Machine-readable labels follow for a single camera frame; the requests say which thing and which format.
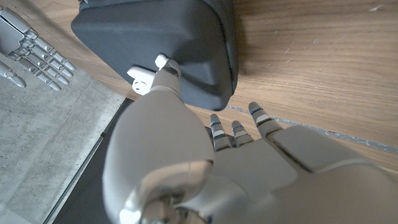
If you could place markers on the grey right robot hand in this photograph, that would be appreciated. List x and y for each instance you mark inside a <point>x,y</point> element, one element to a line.
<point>18,34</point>

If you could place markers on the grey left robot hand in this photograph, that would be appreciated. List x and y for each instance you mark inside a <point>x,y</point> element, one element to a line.
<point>248,186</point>

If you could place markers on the white airpod earbud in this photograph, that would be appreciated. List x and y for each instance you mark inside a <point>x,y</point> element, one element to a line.
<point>140,74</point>

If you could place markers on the black zippered pouch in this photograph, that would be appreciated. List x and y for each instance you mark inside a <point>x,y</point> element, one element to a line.
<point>155,31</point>

